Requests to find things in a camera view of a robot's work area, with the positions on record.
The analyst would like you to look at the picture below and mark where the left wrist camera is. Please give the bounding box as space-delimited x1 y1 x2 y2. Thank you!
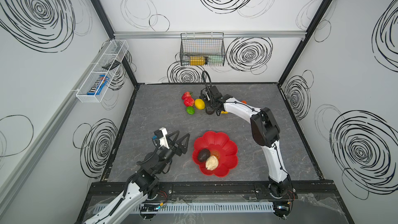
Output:
152 128 170 149

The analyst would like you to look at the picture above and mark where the black remote control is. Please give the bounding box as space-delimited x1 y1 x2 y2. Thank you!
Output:
102 60 121 71

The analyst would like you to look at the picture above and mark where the green lime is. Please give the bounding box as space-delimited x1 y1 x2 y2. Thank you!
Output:
186 106 195 115

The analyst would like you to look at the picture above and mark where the dark avocado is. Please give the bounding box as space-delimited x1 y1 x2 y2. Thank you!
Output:
197 148 211 163

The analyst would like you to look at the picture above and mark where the black wire wall basket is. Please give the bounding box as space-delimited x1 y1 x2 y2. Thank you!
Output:
179 32 226 66

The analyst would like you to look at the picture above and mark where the red flower-shaped fruit bowl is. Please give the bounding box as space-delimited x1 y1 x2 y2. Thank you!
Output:
192 131 238 178

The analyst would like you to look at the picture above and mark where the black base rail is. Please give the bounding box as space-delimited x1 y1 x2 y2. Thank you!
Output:
86 180 337 201

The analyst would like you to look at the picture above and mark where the red strawberry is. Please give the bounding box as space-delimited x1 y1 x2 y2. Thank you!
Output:
181 91 192 100

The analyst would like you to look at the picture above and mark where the yellow lemon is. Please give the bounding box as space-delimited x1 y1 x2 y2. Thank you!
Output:
194 99 206 110

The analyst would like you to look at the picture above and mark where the red apple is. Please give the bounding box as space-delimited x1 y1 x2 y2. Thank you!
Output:
183 97 195 107

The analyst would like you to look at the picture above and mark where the blue candy packet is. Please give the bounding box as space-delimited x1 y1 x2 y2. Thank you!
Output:
87 75 109 95

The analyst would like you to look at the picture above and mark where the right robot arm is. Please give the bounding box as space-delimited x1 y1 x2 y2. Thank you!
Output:
200 86 292 199

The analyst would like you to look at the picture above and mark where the cream garlic bulb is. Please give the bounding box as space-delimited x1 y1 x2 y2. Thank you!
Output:
205 155 219 171

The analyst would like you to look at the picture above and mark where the green box in basket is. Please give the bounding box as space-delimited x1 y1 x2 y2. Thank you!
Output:
207 55 225 66

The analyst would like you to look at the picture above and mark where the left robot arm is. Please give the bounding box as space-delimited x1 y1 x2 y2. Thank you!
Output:
84 128 190 224

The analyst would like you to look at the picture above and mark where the white slotted cable duct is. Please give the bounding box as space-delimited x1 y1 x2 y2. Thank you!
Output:
93 202 275 215

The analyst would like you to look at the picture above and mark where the white wire wall shelf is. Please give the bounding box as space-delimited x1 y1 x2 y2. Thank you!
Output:
76 39 129 103

